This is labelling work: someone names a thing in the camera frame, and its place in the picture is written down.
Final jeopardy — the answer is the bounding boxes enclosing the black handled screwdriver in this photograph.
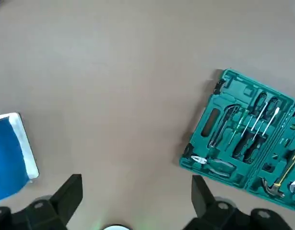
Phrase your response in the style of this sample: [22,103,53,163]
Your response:
[252,96,281,142]
[240,92,267,137]
[243,107,280,164]
[233,102,269,159]

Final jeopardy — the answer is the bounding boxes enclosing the green test pen screwdriver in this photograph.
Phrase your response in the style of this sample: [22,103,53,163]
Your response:
[228,109,250,145]

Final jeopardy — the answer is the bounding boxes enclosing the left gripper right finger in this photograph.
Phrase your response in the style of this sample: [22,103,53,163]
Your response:
[183,174,289,230]

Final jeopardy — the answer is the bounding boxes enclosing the white box with blue pad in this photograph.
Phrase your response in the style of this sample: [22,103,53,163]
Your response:
[0,112,40,203]

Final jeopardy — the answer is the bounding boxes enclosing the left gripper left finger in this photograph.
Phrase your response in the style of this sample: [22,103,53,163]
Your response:
[0,174,83,230]

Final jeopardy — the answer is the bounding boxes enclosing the yellow handled claw hammer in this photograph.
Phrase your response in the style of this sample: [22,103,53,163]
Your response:
[260,143,295,199]

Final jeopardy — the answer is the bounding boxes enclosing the black green handled pliers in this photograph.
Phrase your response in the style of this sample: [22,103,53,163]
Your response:
[190,155,237,178]

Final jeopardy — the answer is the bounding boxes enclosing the green plastic toolbox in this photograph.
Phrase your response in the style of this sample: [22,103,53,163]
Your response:
[179,68,295,213]

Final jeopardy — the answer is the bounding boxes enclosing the black silver utility knife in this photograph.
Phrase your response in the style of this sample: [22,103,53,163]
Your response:
[208,104,239,149]

